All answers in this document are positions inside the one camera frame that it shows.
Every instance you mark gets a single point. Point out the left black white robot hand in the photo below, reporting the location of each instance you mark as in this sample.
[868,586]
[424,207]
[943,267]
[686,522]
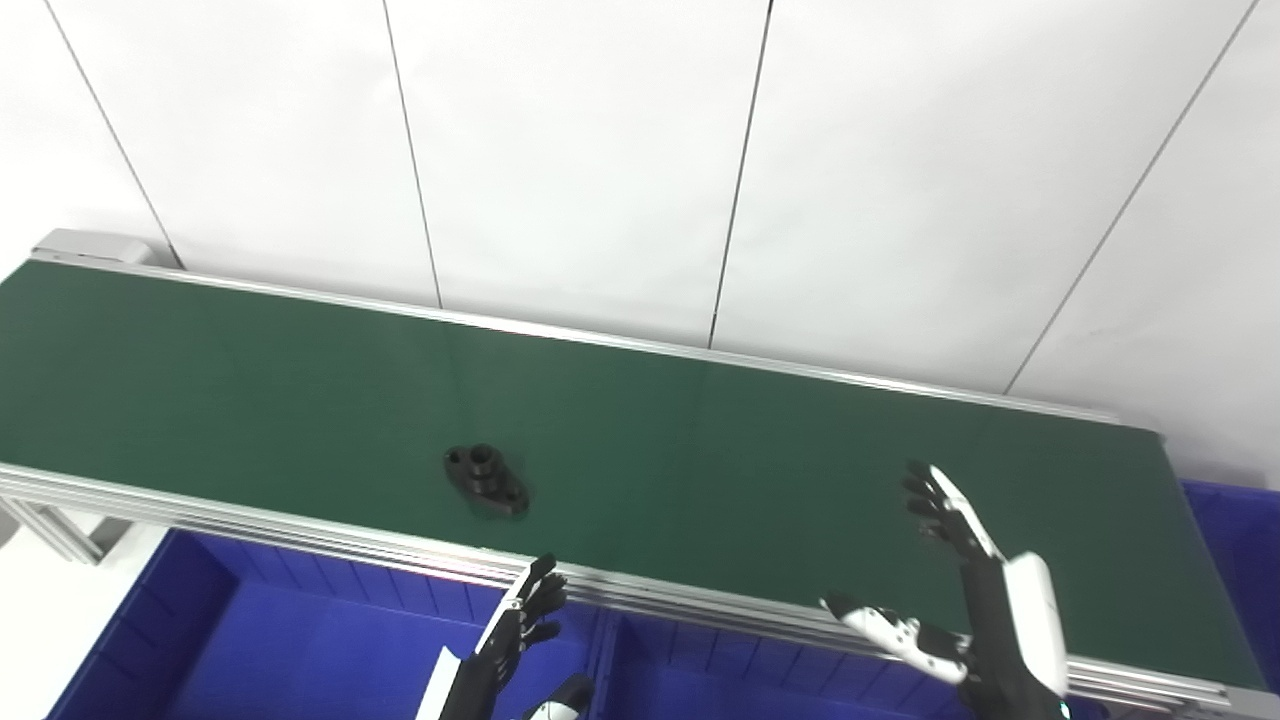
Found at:
[510,630]

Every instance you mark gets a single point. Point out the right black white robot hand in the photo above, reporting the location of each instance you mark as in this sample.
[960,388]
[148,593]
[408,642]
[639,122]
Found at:
[1000,630]

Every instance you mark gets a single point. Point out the black flanged metal part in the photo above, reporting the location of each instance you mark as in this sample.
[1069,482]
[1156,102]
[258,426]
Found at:
[488,482]

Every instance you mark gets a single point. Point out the blue plastic bin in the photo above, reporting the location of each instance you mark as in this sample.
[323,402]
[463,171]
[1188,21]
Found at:
[280,650]
[1240,560]
[750,690]

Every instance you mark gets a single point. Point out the green conveyor belt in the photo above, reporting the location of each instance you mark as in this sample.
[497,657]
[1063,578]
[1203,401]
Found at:
[700,450]

